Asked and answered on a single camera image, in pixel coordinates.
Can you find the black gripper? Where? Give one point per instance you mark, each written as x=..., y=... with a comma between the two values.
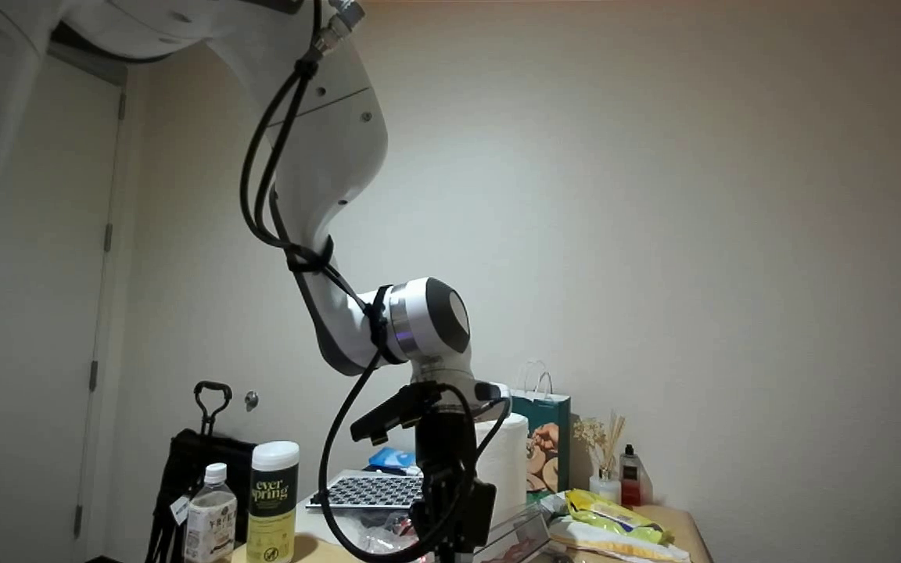
x=452, y=510

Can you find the small wall hook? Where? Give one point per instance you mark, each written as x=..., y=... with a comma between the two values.
x=251, y=397

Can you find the small labelled water bottle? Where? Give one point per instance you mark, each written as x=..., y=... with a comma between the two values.
x=211, y=520

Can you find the small red bottle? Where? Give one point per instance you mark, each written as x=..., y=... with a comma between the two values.
x=631, y=486

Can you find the white lid jar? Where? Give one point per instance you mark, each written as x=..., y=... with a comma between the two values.
x=274, y=500

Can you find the white plastic packet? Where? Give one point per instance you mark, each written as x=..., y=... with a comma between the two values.
x=617, y=551

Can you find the white door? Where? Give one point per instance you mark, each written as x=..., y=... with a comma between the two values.
x=32, y=417

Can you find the white paper towel roll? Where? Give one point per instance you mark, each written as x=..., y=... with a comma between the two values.
x=515, y=457

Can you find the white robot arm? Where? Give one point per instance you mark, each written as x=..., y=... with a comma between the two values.
x=337, y=126

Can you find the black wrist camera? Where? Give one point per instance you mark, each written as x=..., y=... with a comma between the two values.
x=389, y=409

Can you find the blue package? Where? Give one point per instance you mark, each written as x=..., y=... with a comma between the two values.
x=389, y=460

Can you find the green gift bag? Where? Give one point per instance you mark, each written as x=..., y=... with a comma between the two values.
x=549, y=417

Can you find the yellow green packet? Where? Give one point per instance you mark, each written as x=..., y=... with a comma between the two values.
x=600, y=510

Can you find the reed diffuser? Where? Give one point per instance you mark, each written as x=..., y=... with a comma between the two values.
x=607, y=486

